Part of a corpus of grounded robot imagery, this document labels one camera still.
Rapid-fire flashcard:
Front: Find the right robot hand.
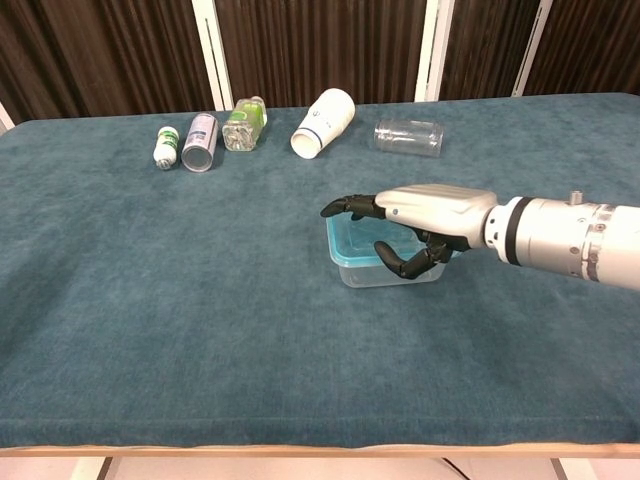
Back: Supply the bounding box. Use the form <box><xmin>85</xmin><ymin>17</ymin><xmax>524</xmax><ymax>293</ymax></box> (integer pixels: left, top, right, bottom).
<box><xmin>319</xmin><ymin>183</ymin><xmax>499</xmax><ymax>281</ymax></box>

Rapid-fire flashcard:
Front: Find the black cable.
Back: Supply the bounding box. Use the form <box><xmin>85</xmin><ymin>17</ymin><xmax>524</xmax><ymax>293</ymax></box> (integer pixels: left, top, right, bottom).
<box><xmin>439</xmin><ymin>457</ymin><xmax>474</xmax><ymax>476</ymax></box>

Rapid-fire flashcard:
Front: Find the clear plastic jar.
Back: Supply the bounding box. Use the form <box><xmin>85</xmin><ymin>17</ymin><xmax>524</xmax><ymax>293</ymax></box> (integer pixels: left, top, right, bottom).
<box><xmin>372</xmin><ymin>117</ymin><xmax>446</xmax><ymax>159</ymax></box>

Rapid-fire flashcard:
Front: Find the clear plastic food container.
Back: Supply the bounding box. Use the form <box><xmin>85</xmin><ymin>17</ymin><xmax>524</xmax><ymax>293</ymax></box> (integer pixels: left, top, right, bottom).
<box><xmin>332</xmin><ymin>252</ymin><xmax>448</xmax><ymax>289</ymax></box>

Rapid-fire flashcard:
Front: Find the white table leg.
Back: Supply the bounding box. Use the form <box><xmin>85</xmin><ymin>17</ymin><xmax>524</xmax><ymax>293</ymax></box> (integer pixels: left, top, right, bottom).
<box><xmin>549</xmin><ymin>455</ymin><xmax>597</xmax><ymax>480</ymax></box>

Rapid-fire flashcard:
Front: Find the silver spray can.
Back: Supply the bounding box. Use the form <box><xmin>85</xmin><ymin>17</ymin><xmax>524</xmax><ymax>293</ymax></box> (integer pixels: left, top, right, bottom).
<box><xmin>180</xmin><ymin>112</ymin><xmax>220</xmax><ymax>174</ymax></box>

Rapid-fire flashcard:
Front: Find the clear green sanitizer bottle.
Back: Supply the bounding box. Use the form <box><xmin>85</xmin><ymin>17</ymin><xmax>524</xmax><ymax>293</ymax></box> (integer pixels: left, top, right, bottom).
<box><xmin>221</xmin><ymin>95</ymin><xmax>269</xmax><ymax>153</ymax></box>

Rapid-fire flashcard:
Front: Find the white paper cup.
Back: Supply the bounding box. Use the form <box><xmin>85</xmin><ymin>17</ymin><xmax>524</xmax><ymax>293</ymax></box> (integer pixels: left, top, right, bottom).
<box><xmin>289</xmin><ymin>87</ymin><xmax>357</xmax><ymax>161</ymax></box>

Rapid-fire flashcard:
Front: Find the small white green-label bottle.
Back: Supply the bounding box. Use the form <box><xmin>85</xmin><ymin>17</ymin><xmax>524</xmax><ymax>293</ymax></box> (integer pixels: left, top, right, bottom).
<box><xmin>151</xmin><ymin>125</ymin><xmax>181</xmax><ymax>171</ymax></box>

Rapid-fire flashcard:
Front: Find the dark slatted partition panel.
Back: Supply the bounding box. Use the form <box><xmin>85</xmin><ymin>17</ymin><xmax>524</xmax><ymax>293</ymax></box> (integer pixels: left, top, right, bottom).
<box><xmin>438</xmin><ymin>0</ymin><xmax>542</xmax><ymax>101</ymax></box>
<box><xmin>523</xmin><ymin>0</ymin><xmax>640</xmax><ymax>96</ymax></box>
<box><xmin>0</xmin><ymin>0</ymin><xmax>217</xmax><ymax>126</ymax></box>
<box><xmin>214</xmin><ymin>0</ymin><xmax>429</xmax><ymax>109</ymax></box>

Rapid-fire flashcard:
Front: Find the translucent blue plastic lid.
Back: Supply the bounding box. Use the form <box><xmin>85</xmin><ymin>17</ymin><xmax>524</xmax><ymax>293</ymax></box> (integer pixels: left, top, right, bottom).
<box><xmin>326</xmin><ymin>212</ymin><xmax>464</xmax><ymax>269</ymax></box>

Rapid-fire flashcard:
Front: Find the teal velvet table cloth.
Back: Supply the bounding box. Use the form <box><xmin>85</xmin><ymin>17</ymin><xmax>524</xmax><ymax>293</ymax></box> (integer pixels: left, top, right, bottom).
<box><xmin>0</xmin><ymin>92</ymin><xmax>640</xmax><ymax>450</ymax></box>

